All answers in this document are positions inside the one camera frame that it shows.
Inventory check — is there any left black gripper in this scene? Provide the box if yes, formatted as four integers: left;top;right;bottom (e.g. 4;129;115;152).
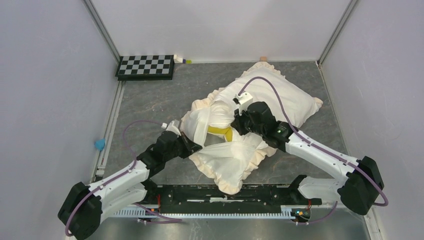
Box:
164;131;201;162

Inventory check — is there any grey cream ruffled pillowcase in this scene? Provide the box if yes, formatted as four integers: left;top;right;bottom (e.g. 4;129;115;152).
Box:
180;61;323;195

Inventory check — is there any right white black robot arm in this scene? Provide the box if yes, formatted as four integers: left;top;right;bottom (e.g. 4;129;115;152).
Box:
231;99;384;216

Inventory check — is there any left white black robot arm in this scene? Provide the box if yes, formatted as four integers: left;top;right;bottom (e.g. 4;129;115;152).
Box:
57;130;203;240

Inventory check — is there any small white block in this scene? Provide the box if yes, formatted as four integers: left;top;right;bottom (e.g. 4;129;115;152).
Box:
173;54;186;64

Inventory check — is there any blue small object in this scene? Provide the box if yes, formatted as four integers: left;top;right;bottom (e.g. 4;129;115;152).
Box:
94;138;106;152

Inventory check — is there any black white checkerboard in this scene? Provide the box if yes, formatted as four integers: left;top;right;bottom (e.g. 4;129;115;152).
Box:
115;55;175;81

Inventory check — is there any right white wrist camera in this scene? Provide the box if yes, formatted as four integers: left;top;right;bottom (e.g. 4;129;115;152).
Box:
233;92;253;107

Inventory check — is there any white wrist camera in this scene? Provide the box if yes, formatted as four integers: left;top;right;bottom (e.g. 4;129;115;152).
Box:
161;119;181;138
233;92;253;107

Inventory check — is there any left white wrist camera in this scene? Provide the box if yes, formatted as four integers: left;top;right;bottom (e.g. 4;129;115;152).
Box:
161;119;181;138

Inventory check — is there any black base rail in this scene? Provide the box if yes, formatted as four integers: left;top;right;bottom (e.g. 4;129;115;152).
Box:
141;184;322;214

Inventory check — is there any white toothed cable tray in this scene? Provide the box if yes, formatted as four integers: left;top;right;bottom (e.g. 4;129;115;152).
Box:
111;205;311;220

